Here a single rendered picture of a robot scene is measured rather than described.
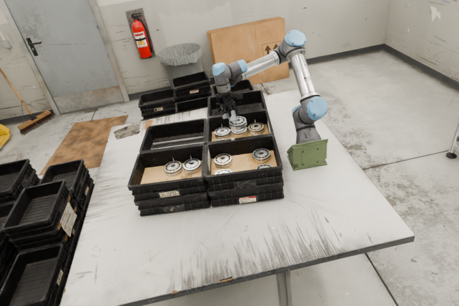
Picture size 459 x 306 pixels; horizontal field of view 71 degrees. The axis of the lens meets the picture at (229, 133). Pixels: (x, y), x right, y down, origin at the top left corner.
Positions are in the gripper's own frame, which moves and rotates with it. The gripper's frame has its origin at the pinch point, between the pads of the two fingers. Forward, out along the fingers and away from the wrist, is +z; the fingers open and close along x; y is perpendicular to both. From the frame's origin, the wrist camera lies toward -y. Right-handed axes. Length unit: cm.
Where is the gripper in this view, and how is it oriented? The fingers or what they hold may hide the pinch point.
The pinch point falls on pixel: (233, 120)
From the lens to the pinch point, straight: 191.1
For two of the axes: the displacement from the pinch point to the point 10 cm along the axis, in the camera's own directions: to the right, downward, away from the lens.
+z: 2.1, 8.5, 4.9
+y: -6.9, 4.8, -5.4
